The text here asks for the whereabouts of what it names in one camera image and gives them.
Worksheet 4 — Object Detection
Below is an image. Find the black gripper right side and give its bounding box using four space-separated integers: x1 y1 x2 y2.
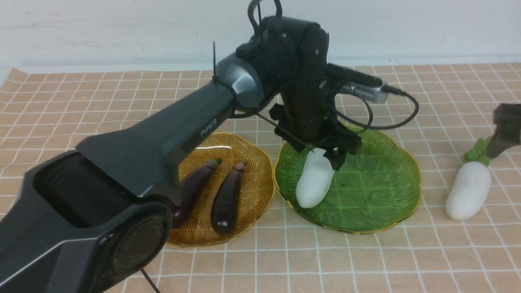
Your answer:
487 103 521 159

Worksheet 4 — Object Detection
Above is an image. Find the purple eggplant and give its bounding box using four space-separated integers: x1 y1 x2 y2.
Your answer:
171 157 223 229
210 160 247 235

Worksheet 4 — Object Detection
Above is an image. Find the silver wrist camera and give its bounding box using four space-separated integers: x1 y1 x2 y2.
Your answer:
326 63 390 104

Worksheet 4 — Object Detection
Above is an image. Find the amber ribbed plastic plate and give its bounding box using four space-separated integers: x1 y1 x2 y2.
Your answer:
167 132 276 248

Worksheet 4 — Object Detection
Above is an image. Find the green ribbed plastic plate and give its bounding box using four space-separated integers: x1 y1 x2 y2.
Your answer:
275 130 422 235

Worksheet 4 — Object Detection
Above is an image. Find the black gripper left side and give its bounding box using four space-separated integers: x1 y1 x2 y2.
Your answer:
269 79 362 171

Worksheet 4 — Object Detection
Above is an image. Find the black robot arm left side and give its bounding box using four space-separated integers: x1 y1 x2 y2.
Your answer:
1 16 354 293

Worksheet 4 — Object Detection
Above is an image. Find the checkered tan tablecloth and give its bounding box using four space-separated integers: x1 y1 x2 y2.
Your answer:
0 63 521 293

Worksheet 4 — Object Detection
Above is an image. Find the black camera cable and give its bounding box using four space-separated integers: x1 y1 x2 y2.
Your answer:
326 86 420 131

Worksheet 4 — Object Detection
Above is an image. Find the white radish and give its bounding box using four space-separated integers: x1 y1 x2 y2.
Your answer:
445 137 492 221
296 148 335 208

